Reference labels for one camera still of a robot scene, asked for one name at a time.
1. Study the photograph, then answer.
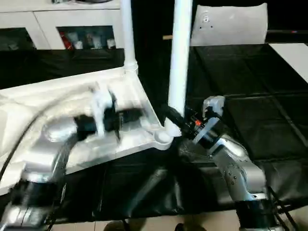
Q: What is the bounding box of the white plastic table leg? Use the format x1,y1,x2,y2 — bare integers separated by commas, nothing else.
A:
163,0,194,138
119,0,140,76

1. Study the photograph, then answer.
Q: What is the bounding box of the white plastic table top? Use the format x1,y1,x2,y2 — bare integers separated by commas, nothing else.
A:
0,66,174,196

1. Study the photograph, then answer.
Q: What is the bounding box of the white panel with screw holes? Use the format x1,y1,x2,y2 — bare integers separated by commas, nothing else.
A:
189,2,269,46

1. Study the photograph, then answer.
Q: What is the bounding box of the dark left robot foot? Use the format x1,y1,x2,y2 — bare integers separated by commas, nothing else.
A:
105,220,129,231

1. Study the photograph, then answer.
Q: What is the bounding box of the flat white board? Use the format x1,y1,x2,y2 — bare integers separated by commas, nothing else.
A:
268,42,308,84

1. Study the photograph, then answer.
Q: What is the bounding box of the white glass-door cabinet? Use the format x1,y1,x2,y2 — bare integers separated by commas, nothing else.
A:
0,0,126,51

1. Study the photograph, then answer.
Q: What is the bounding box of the black bar with red light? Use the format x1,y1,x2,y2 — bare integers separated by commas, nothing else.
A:
267,29,308,36

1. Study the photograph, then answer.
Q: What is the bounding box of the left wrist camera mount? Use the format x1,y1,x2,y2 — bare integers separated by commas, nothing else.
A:
90,83,116,139

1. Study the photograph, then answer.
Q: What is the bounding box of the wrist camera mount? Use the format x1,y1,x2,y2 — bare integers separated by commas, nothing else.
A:
192,95,226,146
90,83,116,139

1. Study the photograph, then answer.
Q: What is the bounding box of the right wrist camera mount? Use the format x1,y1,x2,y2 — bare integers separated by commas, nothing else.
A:
192,95,226,146

